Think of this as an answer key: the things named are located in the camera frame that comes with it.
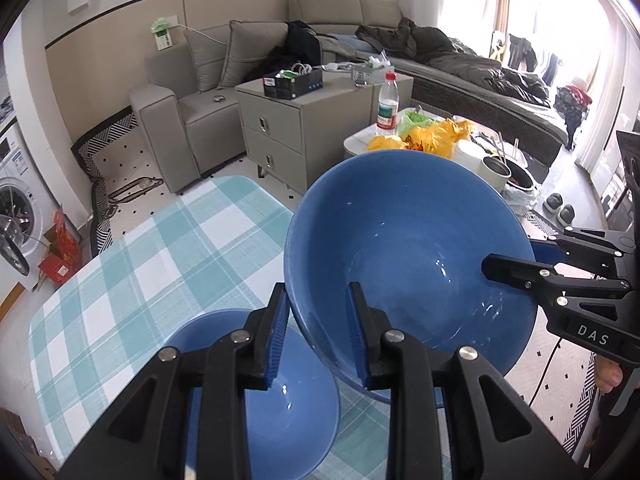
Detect small blue bowl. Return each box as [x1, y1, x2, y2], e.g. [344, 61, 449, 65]
[165, 309, 340, 479]

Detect large blue bowl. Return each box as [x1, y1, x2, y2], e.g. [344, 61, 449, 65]
[283, 151, 537, 389]

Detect person's right hand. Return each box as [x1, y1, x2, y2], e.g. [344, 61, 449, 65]
[594, 356, 624, 393]

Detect grey slippers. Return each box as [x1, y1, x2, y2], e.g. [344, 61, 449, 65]
[542, 192, 575, 228]

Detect white side table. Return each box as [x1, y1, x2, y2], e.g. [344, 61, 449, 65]
[343, 107, 535, 191]

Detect yellow plastic bag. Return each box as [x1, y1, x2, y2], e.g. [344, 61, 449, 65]
[367, 119, 474, 159]

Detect green plastic bag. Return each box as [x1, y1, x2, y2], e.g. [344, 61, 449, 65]
[396, 108, 436, 138]

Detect red cardboard box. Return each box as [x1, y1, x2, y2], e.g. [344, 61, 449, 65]
[38, 209, 82, 287]

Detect plastic water bottle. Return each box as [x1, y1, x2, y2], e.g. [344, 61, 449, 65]
[376, 72, 399, 136]

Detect black white patterned rug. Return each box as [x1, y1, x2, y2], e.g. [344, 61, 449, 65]
[70, 106, 191, 258]

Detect white washing machine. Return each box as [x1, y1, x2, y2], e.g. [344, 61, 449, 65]
[1, 117, 58, 289]

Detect grey bedside cabinet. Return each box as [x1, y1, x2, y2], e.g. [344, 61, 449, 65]
[235, 73, 382, 194]

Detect grey sofa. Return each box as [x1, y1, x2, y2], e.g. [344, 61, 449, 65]
[128, 0, 417, 195]

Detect black box on cabinet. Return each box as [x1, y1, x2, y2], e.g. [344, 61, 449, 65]
[262, 68, 323, 101]

